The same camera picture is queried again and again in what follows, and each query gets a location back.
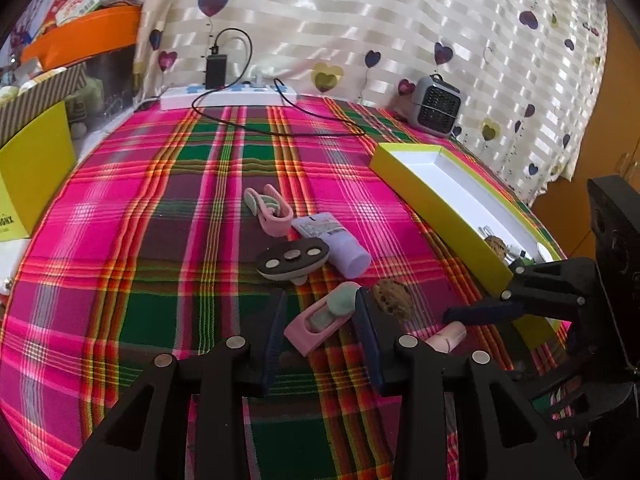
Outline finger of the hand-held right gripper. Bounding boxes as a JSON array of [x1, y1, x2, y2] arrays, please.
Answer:
[[442, 257, 596, 325], [515, 355, 633, 441]]

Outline black power adapter with cable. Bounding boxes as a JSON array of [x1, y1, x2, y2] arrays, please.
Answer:
[[191, 27, 367, 137]]

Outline yellow cardboard box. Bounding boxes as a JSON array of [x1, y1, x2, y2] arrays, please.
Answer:
[[0, 100, 78, 241]]

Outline pink plaid tablecloth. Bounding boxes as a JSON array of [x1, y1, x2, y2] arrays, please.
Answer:
[[0, 97, 576, 480]]

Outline white power strip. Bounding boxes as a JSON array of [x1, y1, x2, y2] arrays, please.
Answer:
[[159, 80, 297, 111]]

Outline dark storage bin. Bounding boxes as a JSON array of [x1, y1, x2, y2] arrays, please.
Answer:
[[75, 50, 138, 126]]

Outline white green suction cup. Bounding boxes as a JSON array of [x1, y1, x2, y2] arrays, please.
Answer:
[[520, 242, 556, 266]]

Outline orange wooden door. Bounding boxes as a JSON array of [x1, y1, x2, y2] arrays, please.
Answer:
[[530, 10, 640, 261]]

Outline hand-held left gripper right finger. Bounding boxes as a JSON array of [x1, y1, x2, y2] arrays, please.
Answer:
[[354, 287, 583, 480]]

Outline pink cylinder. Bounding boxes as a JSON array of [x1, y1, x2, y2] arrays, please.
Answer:
[[425, 321, 468, 353]]

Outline orange plastic bin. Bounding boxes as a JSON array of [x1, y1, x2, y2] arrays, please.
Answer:
[[20, 6, 142, 68]]

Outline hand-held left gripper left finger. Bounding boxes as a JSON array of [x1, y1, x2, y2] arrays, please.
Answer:
[[62, 287, 288, 480]]

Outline pink plastic clip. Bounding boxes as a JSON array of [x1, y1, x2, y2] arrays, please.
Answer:
[[284, 282, 361, 356], [243, 185, 293, 237]]

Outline heart print curtain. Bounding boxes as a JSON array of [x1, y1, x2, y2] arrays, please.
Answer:
[[132, 0, 613, 201]]

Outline red printed packets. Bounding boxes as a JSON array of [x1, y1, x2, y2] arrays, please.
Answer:
[[40, 0, 101, 28]]

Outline black oval magnet holder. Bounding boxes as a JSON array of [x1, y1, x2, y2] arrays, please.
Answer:
[[255, 239, 331, 286]]

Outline striped box lid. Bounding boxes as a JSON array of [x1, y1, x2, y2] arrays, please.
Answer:
[[0, 62, 88, 133]]

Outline yellow-green shallow box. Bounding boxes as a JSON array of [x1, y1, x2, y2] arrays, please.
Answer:
[[370, 142, 576, 348]]

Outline purple squeeze tube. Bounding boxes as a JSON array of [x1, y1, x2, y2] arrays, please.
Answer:
[[291, 212, 371, 278]]

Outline small grey heater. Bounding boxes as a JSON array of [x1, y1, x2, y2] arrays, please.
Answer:
[[411, 74, 462, 136]]

